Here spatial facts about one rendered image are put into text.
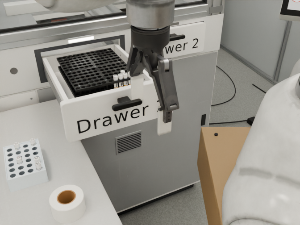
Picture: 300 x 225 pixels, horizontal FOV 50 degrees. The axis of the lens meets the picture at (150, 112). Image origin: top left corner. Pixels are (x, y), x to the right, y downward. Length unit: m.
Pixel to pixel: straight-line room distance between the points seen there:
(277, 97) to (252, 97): 2.31
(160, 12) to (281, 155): 0.35
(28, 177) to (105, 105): 0.24
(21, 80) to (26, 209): 0.45
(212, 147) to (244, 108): 1.81
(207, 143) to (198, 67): 0.65
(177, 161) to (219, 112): 0.93
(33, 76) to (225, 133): 0.62
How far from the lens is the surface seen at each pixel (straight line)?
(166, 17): 0.59
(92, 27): 1.07
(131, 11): 0.60
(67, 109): 0.75
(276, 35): 2.83
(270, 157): 0.34
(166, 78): 0.60
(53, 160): 0.86
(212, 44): 1.32
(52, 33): 1.04
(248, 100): 2.60
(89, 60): 1.01
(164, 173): 1.57
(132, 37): 0.62
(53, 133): 0.95
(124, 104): 0.75
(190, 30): 1.21
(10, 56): 1.04
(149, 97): 0.82
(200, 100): 1.41
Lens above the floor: 1.31
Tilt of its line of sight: 34 degrees down
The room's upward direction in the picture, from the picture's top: straight up
